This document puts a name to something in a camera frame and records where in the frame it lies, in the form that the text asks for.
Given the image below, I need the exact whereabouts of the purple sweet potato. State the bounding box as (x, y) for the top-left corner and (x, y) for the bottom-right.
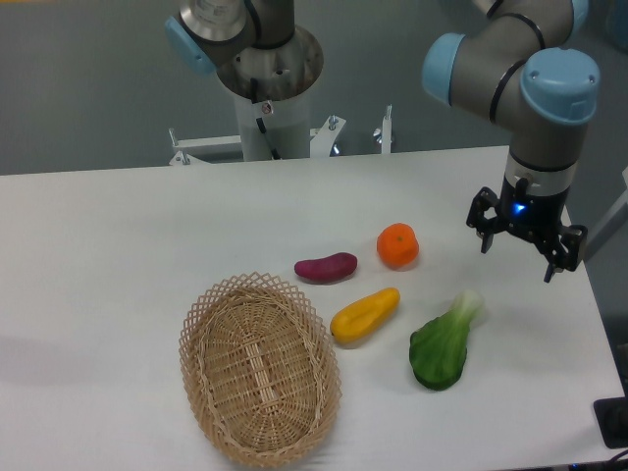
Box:
(293, 252), (358, 284)

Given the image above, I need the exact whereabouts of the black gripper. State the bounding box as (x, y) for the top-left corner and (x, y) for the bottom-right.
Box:
(466, 155), (588, 283)

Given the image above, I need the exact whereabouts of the yellow vegetable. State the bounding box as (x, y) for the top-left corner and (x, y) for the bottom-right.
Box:
(330, 288), (400, 344)

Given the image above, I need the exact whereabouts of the white metal table bracket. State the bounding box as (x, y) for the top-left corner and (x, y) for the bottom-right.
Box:
(167, 104), (397, 167)

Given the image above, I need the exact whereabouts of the woven wicker basket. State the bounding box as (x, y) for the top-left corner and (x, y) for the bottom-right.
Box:
(179, 273), (341, 468)

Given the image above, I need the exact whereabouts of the green bok choy vegetable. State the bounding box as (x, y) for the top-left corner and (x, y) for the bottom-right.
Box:
(408, 289), (484, 392)

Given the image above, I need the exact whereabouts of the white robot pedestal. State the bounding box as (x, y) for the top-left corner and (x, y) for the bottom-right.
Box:
(218, 26), (324, 162)

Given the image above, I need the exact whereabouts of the orange fruit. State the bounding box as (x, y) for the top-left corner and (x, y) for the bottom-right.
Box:
(376, 223), (420, 269)

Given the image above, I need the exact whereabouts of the black cable on pedestal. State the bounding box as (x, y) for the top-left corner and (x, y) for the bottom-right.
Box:
(248, 77), (284, 161)

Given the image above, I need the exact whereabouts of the white frame leg right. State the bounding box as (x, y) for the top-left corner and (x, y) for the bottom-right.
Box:
(584, 168), (628, 262)

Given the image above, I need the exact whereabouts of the black device at table edge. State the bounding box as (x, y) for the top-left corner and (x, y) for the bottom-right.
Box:
(594, 397), (627, 449)

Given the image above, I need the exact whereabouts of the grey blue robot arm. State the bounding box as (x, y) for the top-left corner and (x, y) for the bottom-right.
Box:
(165, 1), (600, 275)

